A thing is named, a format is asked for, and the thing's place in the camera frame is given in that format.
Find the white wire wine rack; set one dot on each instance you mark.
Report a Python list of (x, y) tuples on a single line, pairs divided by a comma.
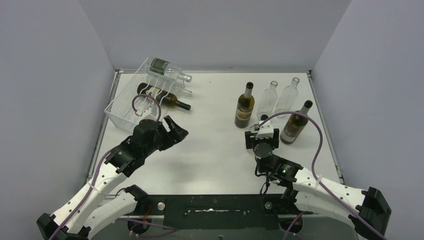
[(120, 110)]

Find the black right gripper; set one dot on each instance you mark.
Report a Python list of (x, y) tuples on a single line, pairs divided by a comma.
[(249, 139)]

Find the clear bottle with brown cap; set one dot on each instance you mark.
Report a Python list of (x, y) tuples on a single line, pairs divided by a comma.
[(263, 117)]

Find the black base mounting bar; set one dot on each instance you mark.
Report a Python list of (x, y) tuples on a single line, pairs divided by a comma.
[(224, 212)]

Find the olive bottle with black cap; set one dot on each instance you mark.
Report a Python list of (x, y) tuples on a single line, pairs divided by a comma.
[(292, 129)]

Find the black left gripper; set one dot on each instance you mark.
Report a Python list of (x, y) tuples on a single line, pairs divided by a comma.
[(167, 132)]

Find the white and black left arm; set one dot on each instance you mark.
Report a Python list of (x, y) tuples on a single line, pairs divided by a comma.
[(83, 216)]

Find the clear bottle with dark label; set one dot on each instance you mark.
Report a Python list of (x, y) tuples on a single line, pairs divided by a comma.
[(167, 69)]

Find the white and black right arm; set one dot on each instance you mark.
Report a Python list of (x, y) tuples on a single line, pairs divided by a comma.
[(365, 210)]

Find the clear square glass bottle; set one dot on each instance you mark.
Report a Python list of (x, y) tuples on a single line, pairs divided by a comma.
[(287, 97)]

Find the clear bottle in rack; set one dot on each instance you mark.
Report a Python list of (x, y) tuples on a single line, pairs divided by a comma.
[(170, 85)]

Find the dark green wine bottle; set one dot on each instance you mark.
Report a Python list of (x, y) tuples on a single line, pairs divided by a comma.
[(163, 97)]

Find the brown bottle with tan label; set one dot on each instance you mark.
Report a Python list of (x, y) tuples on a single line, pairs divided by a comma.
[(245, 106)]

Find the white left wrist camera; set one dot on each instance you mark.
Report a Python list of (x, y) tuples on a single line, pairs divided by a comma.
[(148, 113)]

